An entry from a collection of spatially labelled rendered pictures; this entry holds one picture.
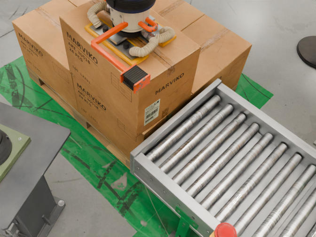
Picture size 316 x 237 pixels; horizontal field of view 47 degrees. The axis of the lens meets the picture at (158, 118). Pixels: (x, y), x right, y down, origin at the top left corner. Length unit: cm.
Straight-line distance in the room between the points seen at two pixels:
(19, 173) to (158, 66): 75
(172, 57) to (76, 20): 52
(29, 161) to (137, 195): 90
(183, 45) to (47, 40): 96
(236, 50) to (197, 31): 29
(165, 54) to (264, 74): 151
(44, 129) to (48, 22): 99
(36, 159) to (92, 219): 77
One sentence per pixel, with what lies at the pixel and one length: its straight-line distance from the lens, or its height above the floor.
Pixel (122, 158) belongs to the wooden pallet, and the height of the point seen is 2.
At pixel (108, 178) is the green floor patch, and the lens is 239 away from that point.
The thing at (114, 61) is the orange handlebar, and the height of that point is 109.
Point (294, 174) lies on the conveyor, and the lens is 204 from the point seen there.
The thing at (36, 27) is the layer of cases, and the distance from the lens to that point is 250.
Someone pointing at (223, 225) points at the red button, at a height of 104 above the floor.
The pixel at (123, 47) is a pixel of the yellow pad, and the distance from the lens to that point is 169.
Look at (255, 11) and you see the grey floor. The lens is 365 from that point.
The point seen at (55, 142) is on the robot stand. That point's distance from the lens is 168.
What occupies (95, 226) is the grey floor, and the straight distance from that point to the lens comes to 228.
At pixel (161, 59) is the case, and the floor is 94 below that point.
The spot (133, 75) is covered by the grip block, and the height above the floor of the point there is 110.
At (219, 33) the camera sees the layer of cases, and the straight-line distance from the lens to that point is 249.
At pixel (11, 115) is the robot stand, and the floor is 75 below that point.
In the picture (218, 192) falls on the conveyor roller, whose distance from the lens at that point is 180.
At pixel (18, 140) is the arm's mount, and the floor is 78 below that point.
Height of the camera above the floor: 216
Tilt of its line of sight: 55 degrees down
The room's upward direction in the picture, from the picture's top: 7 degrees clockwise
